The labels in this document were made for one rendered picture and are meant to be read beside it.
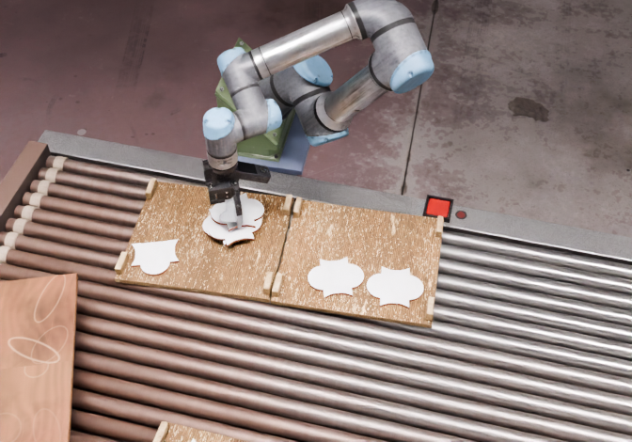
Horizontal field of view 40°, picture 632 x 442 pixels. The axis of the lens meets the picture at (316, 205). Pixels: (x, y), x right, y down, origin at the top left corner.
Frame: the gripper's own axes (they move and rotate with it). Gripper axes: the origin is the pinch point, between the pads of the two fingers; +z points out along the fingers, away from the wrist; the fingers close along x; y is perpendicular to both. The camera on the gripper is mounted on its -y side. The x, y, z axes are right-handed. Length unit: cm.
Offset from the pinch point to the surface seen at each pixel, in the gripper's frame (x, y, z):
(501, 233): 21, -69, 7
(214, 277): 16.7, 9.8, 4.8
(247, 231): 6.6, -1.3, 1.5
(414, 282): 32, -39, 4
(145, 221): -7.1, 24.6, 4.8
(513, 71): -138, -158, 99
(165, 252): 5.8, 20.7, 4.0
